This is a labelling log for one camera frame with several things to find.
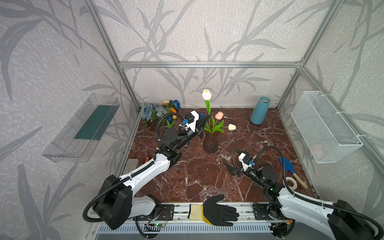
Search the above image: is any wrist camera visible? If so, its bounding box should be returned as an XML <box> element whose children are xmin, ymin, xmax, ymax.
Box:
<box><xmin>181</xmin><ymin>111</ymin><xmax>200</xmax><ymax>132</ymax></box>
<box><xmin>239</xmin><ymin>152</ymin><xmax>255</xmax><ymax>172</ymax></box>

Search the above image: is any white wire basket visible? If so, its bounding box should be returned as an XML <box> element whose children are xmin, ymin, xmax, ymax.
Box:
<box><xmin>291</xmin><ymin>91</ymin><xmax>364</xmax><ymax>164</ymax></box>

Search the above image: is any dusty blue rose bunch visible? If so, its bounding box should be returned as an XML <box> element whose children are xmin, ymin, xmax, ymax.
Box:
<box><xmin>140</xmin><ymin>100</ymin><xmax>181</xmax><ymax>127</ymax></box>

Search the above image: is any pink tulip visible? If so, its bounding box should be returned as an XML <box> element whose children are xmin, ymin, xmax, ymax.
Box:
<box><xmin>211</xmin><ymin>112</ymin><xmax>224</xmax><ymax>135</ymax></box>

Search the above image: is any small circuit board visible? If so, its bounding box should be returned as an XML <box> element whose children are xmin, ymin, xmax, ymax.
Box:
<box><xmin>145</xmin><ymin>223</ymin><xmax>167</xmax><ymax>232</ymax></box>

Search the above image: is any teal ceramic vase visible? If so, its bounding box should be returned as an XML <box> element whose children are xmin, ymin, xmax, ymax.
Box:
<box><xmin>250</xmin><ymin>97</ymin><xmax>271</xmax><ymax>125</ymax></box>

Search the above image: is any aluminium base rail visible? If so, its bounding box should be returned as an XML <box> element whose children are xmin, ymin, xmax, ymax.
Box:
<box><xmin>86</xmin><ymin>201</ymin><xmax>289</xmax><ymax>224</ymax></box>

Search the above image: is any blue hand trowel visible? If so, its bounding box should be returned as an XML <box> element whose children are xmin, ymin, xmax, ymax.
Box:
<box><xmin>285</xmin><ymin>158</ymin><xmax>308</xmax><ymax>189</ymax></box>

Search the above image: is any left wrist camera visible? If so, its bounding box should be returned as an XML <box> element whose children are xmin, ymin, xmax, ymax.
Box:
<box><xmin>181</xmin><ymin>111</ymin><xmax>200</xmax><ymax>132</ymax></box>

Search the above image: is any orange yellow tulip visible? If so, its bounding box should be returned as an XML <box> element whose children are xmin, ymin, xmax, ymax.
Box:
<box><xmin>166</xmin><ymin>108</ymin><xmax>178</xmax><ymax>128</ymax></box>

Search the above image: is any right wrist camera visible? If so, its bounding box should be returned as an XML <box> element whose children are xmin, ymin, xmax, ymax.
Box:
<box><xmin>239</xmin><ymin>152</ymin><xmax>255</xmax><ymax>172</ymax></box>

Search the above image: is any grey sharpening stone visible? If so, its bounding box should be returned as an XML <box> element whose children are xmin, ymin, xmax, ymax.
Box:
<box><xmin>122</xmin><ymin>159</ymin><xmax>139</xmax><ymax>175</ymax></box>

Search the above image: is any cream tulip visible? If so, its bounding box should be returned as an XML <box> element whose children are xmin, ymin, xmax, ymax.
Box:
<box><xmin>220</xmin><ymin>124</ymin><xmax>237</xmax><ymax>133</ymax></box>

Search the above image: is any white tape roll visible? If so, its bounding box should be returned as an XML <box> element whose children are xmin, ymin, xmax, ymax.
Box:
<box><xmin>283</xmin><ymin>177</ymin><xmax>298</xmax><ymax>191</ymax></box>

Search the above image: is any black work glove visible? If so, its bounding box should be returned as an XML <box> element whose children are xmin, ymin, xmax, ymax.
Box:
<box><xmin>188</xmin><ymin>195</ymin><xmax>240</xmax><ymax>227</ymax></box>

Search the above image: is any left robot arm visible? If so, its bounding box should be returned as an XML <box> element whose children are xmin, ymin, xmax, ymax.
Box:
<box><xmin>82</xmin><ymin>111</ymin><xmax>211</xmax><ymax>230</ymax></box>

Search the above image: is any pink glass vase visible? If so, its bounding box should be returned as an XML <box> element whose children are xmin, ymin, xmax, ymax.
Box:
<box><xmin>203</xmin><ymin>134</ymin><xmax>219</xmax><ymax>154</ymax></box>

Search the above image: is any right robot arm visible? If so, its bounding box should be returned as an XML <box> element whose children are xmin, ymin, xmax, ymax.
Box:
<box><xmin>224</xmin><ymin>150</ymin><xmax>384</xmax><ymax>240</ymax></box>

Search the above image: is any clear acrylic shelf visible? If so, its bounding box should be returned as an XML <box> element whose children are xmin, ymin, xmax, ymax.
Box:
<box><xmin>42</xmin><ymin>94</ymin><xmax>120</xmax><ymax>163</ymax></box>

